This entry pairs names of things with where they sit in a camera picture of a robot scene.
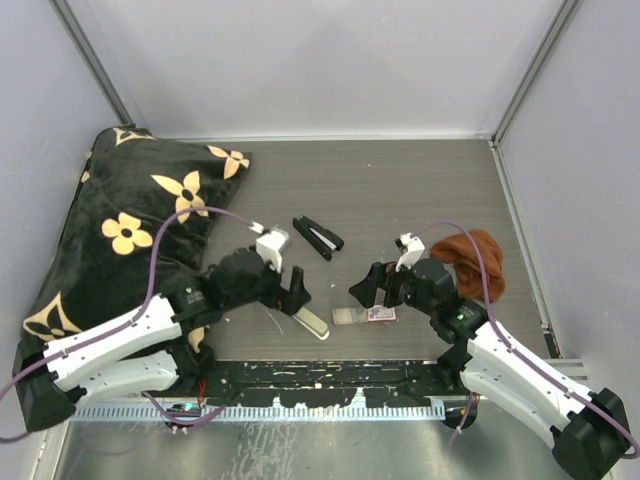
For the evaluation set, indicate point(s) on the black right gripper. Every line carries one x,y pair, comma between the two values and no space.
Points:
366,290

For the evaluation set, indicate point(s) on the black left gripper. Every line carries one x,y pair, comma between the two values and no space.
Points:
291,300

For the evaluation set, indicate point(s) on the red white staple box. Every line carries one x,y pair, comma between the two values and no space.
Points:
360,315

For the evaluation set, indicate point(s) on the black stapler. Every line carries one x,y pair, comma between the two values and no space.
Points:
324,241

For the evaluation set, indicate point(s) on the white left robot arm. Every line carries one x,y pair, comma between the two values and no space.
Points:
150,348

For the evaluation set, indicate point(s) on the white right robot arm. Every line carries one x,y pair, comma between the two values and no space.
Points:
587,432

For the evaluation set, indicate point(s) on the orange brown cloth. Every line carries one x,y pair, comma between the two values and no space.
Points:
458,251

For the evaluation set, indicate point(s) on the black floral cushion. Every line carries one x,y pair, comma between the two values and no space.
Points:
140,217

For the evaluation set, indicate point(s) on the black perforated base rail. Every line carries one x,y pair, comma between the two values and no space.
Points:
315,384

